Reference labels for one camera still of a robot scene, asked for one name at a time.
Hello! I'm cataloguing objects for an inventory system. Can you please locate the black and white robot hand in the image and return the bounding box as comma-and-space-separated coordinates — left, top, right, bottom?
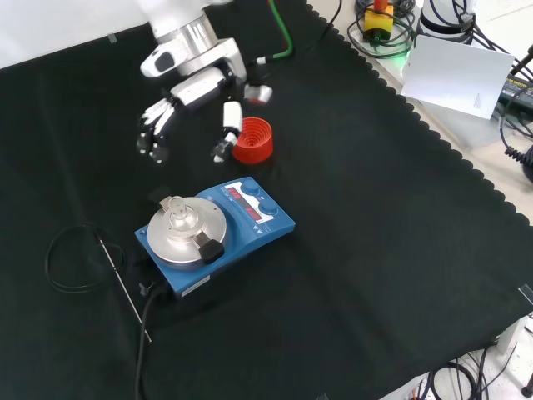
136, 67, 247, 165

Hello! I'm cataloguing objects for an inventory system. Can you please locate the heater with blue base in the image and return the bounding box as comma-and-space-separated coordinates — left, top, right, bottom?
133, 176, 296, 301

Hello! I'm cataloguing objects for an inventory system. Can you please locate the red ribbed round holder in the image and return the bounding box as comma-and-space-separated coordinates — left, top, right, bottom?
231, 117, 275, 164

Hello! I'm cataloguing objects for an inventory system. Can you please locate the clear round-bottom glass flask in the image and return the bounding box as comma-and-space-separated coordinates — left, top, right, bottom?
166, 195, 199, 243

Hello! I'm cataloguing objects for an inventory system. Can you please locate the yellow stop button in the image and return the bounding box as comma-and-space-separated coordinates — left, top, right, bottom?
361, 0, 395, 43

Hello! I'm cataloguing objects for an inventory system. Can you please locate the thin steel probe rod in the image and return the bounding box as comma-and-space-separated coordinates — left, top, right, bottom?
97, 239, 152, 343

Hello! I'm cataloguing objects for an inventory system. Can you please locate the black bench cloth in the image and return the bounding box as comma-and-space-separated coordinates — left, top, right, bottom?
0, 0, 533, 400

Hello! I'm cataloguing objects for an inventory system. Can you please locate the black power supply box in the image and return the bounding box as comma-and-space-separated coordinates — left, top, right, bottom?
497, 72, 533, 108

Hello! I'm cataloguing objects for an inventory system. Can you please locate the green cable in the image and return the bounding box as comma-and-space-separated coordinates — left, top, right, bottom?
256, 0, 295, 66

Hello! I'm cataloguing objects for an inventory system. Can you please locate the black cable around stop button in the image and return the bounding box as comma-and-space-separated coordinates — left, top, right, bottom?
346, 0, 419, 60

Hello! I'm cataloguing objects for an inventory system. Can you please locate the thin black probe cable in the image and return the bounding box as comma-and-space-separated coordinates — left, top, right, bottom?
44, 223, 127, 293

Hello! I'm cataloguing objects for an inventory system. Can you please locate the thick black power cable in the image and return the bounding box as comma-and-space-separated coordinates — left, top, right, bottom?
133, 282, 168, 400

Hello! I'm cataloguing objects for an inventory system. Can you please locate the black coiled cable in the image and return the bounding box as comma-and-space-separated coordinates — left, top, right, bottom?
498, 110, 533, 184

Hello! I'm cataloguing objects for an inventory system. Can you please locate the black floor cable bundle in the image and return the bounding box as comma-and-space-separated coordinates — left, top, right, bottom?
414, 343, 533, 400

